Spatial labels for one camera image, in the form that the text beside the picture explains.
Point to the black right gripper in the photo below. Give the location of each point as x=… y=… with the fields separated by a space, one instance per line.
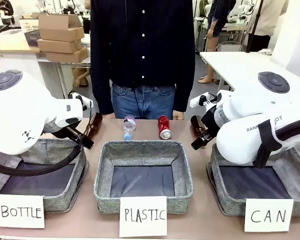
x=209 y=122

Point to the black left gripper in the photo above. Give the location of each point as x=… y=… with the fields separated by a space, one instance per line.
x=56 y=130

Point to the brown glass bottle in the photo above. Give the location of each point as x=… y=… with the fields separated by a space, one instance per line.
x=96 y=122
x=197 y=125

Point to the red drink can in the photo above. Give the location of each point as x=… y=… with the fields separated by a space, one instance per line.
x=164 y=126

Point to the clear plastic bottle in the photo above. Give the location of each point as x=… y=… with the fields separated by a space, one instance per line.
x=129 y=126

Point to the person's right forearm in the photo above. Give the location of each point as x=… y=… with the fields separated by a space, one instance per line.
x=101 y=92

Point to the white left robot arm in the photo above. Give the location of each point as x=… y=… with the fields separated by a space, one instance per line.
x=15 y=112

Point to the person's left forearm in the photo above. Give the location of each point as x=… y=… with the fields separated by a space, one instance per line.
x=185 y=90

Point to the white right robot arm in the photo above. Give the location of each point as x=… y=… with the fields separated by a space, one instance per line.
x=242 y=140

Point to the grey basket labelled plastic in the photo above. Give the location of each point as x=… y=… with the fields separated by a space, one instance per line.
x=105 y=175

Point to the grey basket labelled bottle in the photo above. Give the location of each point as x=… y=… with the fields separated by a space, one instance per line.
x=60 y=202

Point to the grey basket labelled can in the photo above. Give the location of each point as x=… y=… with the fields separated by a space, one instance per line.
x=230 y=205

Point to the paper label reading can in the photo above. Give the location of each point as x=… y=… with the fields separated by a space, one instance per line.
x=268 y=216

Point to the black mesh basket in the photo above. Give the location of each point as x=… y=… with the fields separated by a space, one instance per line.
x=32 y=37

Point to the person's left hand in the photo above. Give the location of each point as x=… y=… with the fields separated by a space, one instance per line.
x=179 y=116

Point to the white table under boxes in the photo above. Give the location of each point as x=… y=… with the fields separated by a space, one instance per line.
x=62 y=66

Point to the flat closed cardboard box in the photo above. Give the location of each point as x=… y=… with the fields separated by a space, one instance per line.
x=67 y=56
x=57 y=46

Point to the paper label reading plastic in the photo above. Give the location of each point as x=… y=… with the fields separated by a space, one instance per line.
x=143 y=216

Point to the paper label reading bottle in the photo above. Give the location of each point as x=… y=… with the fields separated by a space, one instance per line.
x=20 y=212

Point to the person in dark shirt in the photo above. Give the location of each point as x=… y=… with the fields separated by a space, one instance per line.
x=142 y=50

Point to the open cardboard box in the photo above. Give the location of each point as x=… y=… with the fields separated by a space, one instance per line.
x=60 y=27

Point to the wooden top table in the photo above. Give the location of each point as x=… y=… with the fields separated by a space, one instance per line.
x=10 y=43

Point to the white plastic crate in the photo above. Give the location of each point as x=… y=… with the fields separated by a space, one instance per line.
x=28 y=25

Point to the background person in blue shorts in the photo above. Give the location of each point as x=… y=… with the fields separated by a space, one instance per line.
x=218 y=17

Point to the background person in beige shirt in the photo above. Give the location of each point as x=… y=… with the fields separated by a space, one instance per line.
x=267 y=20

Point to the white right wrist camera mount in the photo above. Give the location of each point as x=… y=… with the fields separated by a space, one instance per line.
x=196 y=101

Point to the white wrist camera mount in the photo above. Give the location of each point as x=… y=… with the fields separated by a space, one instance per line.
x=77 y=96
x=196 y=101

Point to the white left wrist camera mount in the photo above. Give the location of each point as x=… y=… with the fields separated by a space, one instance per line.
x=77 y=96

